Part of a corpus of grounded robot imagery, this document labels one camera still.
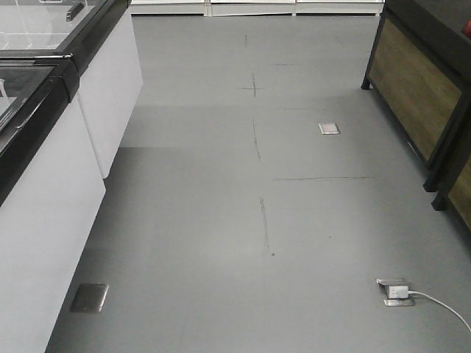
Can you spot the far steel floor socket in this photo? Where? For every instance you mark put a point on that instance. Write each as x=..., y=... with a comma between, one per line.
x=329, y=128

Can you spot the white shelf base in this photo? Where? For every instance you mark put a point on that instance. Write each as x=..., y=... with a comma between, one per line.
x=210, y=8

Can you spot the near white chest freezer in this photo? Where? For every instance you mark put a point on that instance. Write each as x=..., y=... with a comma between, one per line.
x=51, y=191

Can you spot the white chest freezer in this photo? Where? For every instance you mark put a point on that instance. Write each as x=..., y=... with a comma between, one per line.
x=98, y=39
x=51, y=191

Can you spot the closed steel floor socket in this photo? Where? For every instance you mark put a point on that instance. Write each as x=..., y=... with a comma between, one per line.
x=89, y=298

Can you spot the far white chest freezer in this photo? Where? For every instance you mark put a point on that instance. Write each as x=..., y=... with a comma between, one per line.
x=98, y=39

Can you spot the open floor socket with charger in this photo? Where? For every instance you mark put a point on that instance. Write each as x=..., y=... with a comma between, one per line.
x=396, y=292

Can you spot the wooden black-framed display stand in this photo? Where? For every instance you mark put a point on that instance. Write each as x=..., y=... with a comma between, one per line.
x=420, y=67

